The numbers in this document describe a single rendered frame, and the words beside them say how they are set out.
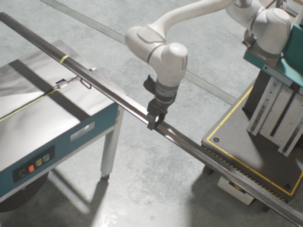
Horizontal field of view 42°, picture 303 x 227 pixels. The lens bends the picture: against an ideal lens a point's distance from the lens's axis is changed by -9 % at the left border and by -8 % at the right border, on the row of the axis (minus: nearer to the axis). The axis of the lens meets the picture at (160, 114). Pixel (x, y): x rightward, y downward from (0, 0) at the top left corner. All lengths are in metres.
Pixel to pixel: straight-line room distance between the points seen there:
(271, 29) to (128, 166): 1.29
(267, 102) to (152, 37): 1.17
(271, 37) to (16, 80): 1.30
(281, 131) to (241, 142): 0.28
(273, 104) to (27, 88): 1.46
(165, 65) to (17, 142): 0.74
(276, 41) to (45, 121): 1.19
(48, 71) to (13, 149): 0.54
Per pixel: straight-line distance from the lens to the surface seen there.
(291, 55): 2.31
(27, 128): 1.89
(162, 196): 2.64
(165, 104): 1.66
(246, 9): 2.12
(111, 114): 2.10
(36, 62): 2.23
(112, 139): 2.29
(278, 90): 2.49
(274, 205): 1.68
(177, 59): 1.49
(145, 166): 2.75
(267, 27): 2.12
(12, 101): 2.02
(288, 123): 2.64
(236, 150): 2.60
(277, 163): 2.67
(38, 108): 1.98
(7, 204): 2.34
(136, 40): 1.60
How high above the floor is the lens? 2.15
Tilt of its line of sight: 44 degrees down
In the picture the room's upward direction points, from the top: 17 degrees clockwise
